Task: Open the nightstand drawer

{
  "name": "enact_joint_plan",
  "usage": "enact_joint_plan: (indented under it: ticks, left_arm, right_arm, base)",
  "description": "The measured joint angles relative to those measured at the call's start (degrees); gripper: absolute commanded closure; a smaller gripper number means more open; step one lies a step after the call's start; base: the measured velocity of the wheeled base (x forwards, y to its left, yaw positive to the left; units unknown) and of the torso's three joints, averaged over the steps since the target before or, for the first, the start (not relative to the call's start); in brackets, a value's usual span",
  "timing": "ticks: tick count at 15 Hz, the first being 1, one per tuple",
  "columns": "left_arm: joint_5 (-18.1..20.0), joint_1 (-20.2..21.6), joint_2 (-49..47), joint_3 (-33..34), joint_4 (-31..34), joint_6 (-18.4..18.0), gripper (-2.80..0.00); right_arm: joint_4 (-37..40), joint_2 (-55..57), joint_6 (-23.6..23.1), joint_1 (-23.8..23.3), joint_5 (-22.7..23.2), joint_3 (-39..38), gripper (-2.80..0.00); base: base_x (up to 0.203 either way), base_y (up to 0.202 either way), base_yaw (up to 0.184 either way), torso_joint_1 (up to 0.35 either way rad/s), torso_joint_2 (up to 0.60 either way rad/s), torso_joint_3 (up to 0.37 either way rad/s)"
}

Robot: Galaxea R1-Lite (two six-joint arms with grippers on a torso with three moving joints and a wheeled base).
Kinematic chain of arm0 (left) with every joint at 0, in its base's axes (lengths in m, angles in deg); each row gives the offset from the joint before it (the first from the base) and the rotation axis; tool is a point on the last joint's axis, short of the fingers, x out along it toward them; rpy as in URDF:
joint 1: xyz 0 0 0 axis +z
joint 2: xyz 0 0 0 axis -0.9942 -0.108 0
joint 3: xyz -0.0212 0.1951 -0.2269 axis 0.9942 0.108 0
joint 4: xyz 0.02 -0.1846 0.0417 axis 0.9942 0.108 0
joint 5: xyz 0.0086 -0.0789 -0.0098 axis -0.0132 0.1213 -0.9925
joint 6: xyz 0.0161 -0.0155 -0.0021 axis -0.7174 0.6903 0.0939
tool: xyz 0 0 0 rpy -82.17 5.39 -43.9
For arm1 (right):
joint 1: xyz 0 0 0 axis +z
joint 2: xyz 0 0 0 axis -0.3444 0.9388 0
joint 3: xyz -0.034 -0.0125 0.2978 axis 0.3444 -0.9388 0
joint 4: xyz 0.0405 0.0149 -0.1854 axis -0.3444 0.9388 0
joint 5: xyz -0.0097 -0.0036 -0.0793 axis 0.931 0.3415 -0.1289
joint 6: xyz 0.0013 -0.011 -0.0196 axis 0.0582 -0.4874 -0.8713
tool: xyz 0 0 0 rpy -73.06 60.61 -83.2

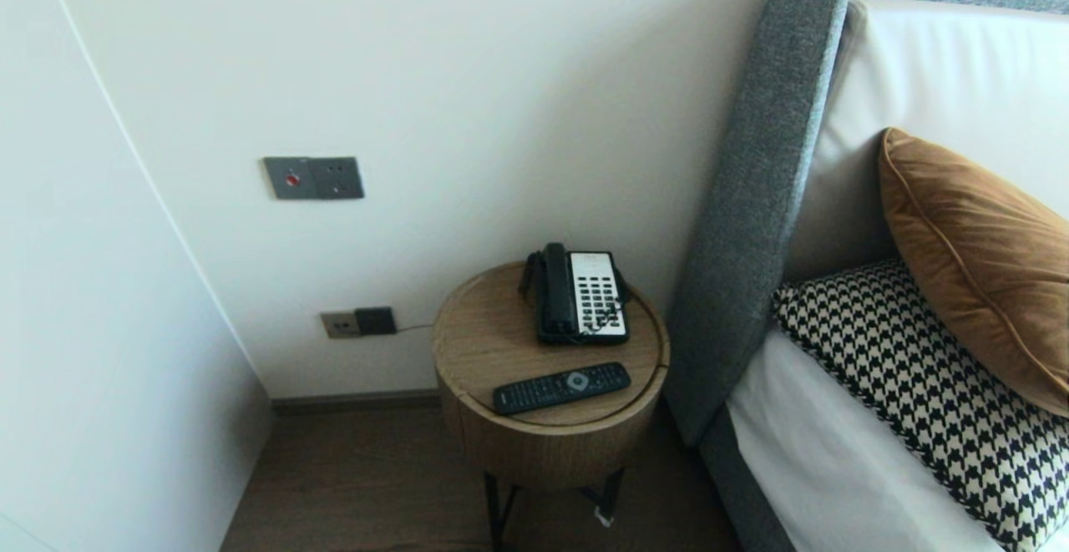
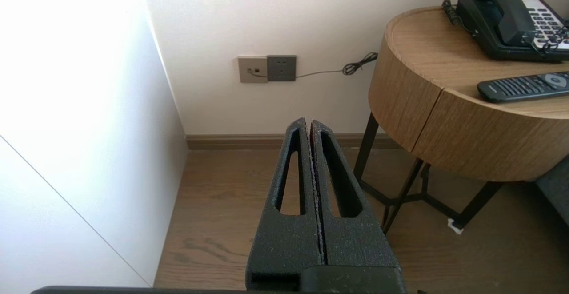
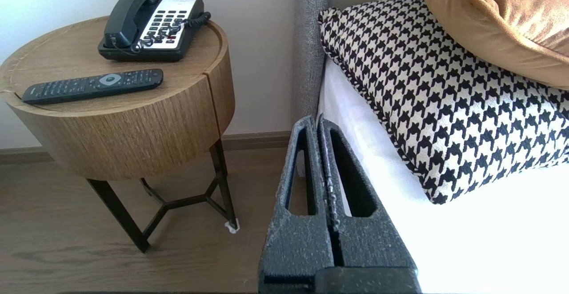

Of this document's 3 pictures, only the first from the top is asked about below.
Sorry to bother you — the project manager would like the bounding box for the black TV remote control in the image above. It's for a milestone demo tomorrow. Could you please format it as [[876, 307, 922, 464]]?
[[492, 362, 632, 416]]

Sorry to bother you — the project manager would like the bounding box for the black telephone handset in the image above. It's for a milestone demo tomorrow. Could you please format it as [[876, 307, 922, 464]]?
[[539, 242, 582, 337]]

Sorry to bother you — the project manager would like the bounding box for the black white desk telephone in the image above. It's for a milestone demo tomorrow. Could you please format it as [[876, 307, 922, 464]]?
[[534, 245, 632, 346]]

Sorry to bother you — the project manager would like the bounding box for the round wooden nightstand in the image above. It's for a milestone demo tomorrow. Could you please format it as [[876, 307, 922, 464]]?
[[432, 260, 671, 453]]

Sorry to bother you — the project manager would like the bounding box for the black plug adapter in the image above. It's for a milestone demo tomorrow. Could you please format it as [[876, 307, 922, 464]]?
[[355, 306, 397, 336]]

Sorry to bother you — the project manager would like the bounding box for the grey upholstered headboard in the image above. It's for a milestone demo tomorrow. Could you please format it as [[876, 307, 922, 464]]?
[[664, 0, 1069, 448]]

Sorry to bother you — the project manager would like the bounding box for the black metal table leg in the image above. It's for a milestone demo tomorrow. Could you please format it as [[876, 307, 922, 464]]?
[[484, 473, 520, 551], [582, 468, 626, 526]]

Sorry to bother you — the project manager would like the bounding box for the white bed sheet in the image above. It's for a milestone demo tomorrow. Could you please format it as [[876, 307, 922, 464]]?
[[725, 327, 986, 552]]

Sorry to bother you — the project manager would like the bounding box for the black white houndstooth pillow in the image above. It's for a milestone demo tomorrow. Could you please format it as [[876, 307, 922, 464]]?
[[773, 258, 1069, 552]]

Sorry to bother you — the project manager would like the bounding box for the brown velvet cushion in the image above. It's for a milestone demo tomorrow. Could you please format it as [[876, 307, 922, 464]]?
[[878, 127, 1069, 418]]

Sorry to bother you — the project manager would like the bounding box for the black curly telephone cord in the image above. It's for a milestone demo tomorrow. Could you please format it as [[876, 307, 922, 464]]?
[[518, 251, 633, 337]]

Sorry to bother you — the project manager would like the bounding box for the grey wall socket plate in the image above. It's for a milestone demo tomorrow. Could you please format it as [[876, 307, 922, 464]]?
[[309, 156, 365, 200]]

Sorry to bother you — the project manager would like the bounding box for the grey wall plate red button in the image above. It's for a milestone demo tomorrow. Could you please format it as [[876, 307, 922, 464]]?
[[263, 157, 312, 200]]

